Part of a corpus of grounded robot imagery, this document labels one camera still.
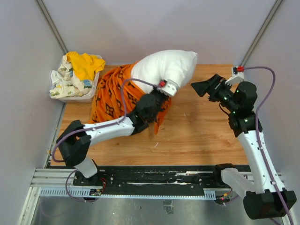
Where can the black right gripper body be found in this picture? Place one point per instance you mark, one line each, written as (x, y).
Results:
(222, 93)

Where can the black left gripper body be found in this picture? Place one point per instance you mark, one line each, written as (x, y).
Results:
(160, 99)

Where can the white pillow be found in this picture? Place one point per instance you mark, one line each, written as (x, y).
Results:
(175, 65)

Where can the orange patterned plush pillowcase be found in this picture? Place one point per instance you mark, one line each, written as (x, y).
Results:
(110, 100)

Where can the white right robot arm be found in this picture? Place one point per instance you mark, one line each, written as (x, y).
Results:
(265, 196)

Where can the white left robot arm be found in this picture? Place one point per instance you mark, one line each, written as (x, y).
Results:
(75, 141)

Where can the white plastic basket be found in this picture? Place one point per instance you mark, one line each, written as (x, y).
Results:
(85, 99)

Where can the yellow cloth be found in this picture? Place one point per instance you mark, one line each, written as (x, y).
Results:
(85, 66)

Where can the white printed cloth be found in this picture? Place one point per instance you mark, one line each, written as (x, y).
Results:
(66, 84)

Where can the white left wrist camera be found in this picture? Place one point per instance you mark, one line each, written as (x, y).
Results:
(170, 88)

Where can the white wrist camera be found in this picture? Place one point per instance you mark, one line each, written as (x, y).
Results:
(237, 76)
(170, 88)

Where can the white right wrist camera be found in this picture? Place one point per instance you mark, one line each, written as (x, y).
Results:
(237, 76)

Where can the right aluminium frame post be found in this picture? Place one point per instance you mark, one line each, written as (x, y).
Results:
(262, 30)

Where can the aluminium frame post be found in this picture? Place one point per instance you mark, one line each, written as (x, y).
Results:
(55, 45)
(262, 30)

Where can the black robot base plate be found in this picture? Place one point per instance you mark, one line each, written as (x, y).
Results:
(157, 177)

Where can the grey slotted cable duct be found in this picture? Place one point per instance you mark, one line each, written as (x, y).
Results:
(122, 192)

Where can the left aluminium frame post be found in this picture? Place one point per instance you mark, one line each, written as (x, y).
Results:
(55, 45)

